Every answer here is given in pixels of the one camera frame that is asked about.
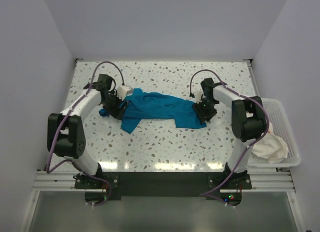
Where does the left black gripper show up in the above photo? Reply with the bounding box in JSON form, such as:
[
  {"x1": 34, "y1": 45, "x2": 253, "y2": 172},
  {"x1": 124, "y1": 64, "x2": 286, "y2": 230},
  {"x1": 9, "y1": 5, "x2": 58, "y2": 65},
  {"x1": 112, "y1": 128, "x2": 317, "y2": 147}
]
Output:
[{"x1": 101, "y1": 91, "x2": 129, "y2": 120}]

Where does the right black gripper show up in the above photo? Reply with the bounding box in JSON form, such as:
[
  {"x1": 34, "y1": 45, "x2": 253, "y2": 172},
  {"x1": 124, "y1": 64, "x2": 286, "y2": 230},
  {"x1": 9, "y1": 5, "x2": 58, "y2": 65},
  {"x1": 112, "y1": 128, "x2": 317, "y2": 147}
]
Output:
[{"x1": 192, "y1": 98, "x2": 218, "y2": 125}]

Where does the blue polo t shirt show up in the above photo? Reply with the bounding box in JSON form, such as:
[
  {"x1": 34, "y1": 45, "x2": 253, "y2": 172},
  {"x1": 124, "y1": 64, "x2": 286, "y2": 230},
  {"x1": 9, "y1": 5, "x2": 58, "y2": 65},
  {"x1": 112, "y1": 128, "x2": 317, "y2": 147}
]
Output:
[{"x1": 98, "y1": 88, "x2": 208, "y2": 134}]

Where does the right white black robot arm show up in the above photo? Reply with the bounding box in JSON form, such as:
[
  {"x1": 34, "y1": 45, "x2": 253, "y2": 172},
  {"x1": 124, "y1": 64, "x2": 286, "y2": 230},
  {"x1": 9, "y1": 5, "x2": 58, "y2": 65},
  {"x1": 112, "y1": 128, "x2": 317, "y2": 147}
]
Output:
[{"x1": 191, "y1": 78, "x2": 269, "y2": 189}]

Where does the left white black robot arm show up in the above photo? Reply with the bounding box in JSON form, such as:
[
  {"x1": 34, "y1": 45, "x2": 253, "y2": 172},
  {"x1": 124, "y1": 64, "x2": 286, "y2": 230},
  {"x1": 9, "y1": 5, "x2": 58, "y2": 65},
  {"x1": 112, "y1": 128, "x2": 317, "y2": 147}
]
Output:
[{"x1": 46, "y1": 74, "x2": 133, "y2": 188}]

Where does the white plastic basket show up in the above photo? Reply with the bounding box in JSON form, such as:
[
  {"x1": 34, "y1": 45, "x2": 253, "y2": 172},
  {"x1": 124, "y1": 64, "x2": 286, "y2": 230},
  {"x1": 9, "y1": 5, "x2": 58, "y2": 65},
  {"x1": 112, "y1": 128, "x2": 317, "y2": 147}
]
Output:
[{"x1": 248, "y1": 98, "x2": 301, "y2": 168}]

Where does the white t shirt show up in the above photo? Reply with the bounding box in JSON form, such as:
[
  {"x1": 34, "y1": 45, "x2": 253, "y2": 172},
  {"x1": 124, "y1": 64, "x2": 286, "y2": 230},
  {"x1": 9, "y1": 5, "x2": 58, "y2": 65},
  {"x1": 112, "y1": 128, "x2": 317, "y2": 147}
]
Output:
[{"x1": 252, "y1": 133, "x2": 289, "y2": 164}]

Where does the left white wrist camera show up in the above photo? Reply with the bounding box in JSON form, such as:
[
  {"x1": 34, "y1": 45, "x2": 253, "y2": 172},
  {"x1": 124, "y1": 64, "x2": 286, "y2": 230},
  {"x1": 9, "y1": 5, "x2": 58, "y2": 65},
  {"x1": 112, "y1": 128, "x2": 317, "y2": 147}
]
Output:
[{"x1": 116, "y1": 85, "x2": 134, "y2": 100}]

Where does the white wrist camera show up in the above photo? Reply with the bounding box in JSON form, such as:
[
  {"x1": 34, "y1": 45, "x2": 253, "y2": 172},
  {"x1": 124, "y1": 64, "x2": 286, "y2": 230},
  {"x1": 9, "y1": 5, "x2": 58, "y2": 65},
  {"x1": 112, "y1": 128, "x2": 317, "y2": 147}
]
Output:
[
  {"x1": 116, "y1": 85, "x2": 134, "y2": 100},
  {"x1": 193, "y1": 90, "x2": 203, "y2": 103}
]

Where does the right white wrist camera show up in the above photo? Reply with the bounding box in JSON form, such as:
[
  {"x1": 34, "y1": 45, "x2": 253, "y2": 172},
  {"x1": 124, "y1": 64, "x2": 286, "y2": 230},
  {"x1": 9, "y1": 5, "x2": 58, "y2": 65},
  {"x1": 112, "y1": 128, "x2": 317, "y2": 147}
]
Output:
[{"x1": 193, "y1": 90, "x2": 203, "y2": 103}]

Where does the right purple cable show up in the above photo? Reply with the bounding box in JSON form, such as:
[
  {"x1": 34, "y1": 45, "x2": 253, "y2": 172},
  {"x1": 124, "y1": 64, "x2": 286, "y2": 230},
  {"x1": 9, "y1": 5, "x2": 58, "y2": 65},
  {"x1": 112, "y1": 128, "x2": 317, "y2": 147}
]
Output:
[{"x1": 188, "y1": 69, "x2": 272, "y2": 200}]

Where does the purple cable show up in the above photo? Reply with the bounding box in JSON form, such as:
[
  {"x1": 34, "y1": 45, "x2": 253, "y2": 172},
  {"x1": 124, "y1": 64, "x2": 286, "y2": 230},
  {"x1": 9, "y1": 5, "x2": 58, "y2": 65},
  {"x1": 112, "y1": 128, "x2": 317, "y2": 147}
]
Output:
[
  {"x1": 188, "y1": 69, "x2": 272, "y2": 200},
  {"x1": 46, "y1": 61, "x2": 126, "y2": 174}
]

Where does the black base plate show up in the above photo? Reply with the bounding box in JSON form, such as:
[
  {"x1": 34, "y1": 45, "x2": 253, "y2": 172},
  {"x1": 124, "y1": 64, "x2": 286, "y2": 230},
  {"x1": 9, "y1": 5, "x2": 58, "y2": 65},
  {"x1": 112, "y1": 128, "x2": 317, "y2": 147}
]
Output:
[{"x1": 73, "y1": 172, "x2": 252, "y2": 205}]

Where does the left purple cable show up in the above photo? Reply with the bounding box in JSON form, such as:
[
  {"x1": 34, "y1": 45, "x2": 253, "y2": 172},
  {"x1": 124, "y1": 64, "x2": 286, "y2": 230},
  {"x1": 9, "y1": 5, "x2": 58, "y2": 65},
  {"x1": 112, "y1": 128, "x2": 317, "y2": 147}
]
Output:
[{"x1": 46, "y1": 61, "x2": 126, "y2": 174}]

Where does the aluminium rail frame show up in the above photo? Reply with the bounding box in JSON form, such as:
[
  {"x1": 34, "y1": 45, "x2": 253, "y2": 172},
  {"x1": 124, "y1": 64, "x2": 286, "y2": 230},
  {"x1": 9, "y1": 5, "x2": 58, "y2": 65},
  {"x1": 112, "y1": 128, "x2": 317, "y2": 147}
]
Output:
[{"x1": 20, "y1": 168, "x2": 307, "y2": 232}]

